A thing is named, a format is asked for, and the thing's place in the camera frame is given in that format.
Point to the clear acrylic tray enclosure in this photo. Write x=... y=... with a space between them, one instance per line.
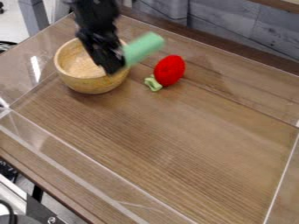
x=203 y=153

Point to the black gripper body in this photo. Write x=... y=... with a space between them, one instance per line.
x=99 y=30

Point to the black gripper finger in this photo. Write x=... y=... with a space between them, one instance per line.
x=93 y=50
x=111 y=58

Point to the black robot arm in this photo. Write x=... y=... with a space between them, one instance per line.
x=94 y=18

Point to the grey table leg post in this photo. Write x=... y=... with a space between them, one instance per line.
x=33 y=15

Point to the red knitted toy fruit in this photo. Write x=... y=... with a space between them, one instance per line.
x=169 y=70

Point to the black metal bracket lower left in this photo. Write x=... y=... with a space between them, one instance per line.
x=40 y=213

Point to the light wooden bowl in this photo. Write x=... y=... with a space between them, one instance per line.
x=78 y=72

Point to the green rectangular block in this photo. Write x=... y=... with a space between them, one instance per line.
x=141 y=47

